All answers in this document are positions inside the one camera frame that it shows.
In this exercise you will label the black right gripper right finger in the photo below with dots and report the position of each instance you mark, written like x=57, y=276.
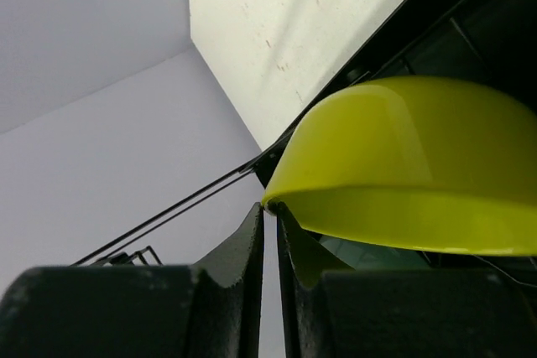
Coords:
x=333, y=310

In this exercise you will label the yellow green bowl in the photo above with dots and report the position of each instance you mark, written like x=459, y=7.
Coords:
x=414, y=162

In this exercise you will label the black plastic drain tray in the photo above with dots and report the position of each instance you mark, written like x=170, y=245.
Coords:
x=487, y=44

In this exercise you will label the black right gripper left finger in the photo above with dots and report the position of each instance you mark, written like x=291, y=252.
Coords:
x=207, y=309

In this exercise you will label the teal glazed bowl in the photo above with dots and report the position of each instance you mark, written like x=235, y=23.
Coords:
x=365, y=257

